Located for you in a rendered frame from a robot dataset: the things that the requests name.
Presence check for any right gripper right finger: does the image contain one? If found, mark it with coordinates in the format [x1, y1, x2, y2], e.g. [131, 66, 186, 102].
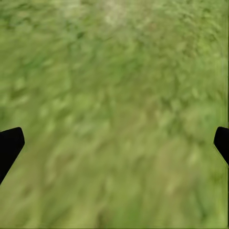
[214, 127, 229, 165]

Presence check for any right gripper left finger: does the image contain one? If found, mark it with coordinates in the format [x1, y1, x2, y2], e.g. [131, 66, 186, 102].
[0, 127, 25, 184]

